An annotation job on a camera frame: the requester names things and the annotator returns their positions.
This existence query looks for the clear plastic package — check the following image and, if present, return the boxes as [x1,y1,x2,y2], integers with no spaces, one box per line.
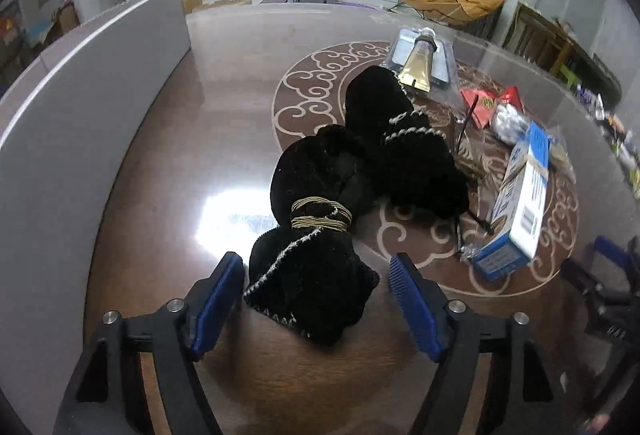
[385,28,458,88]

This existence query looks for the gold metal tube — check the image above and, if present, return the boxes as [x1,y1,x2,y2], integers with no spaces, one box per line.
[397,29,441,91]

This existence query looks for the cardboard box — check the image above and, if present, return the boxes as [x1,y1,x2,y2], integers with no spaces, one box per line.
[182,0,251,13]

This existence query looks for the plain red packet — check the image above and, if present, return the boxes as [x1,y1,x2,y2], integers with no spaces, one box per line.
[500,85,523,112]

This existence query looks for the red packet gold emblem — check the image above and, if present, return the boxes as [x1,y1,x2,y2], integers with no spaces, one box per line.
[460,88,502,128]

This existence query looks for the wooden chair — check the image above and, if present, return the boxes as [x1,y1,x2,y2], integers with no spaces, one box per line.
[505,2,576,71]

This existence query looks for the grey storage container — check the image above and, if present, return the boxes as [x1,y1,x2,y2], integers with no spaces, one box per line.
[0,0,193,396]

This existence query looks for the black velvet pouch silver trim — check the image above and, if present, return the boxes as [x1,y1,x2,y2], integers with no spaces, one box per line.
[345,68,471,218]

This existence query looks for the cluttered wooden sideboard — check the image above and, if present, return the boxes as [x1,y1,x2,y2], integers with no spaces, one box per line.
[550,18,640,196]

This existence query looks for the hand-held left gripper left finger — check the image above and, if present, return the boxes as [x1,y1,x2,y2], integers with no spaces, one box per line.
[54,251,247,435]

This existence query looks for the blue and white carton box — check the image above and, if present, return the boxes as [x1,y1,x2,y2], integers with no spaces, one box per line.
[471,121,553,281]

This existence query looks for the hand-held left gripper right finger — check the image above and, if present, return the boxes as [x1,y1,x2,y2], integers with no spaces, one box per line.
[388,253,588,435]

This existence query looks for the bag of white cotton balls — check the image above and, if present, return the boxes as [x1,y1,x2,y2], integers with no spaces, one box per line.
[487,100,531,146]

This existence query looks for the black velvet pouch gold cord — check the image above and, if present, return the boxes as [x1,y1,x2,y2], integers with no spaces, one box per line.
[243,125,379,347]

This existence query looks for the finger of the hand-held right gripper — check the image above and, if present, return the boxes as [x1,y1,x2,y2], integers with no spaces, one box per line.
[560,236,633,311]

